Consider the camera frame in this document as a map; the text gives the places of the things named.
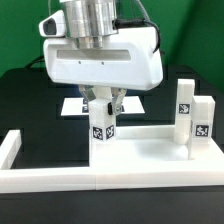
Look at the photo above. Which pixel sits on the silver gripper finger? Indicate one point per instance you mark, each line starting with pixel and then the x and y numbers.
pixel 87 92
pixel 115 106

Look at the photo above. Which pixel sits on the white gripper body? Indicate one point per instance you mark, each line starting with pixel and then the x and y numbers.
pixel 128 59

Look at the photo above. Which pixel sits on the white desk top tray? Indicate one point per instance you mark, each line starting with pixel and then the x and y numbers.
pixel 134 146

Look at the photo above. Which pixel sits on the black tag marker plate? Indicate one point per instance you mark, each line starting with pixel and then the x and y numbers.
pixel 78 106

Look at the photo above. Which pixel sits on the white U-shaped obstacle fence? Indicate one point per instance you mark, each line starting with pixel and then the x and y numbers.
pixel 205 170

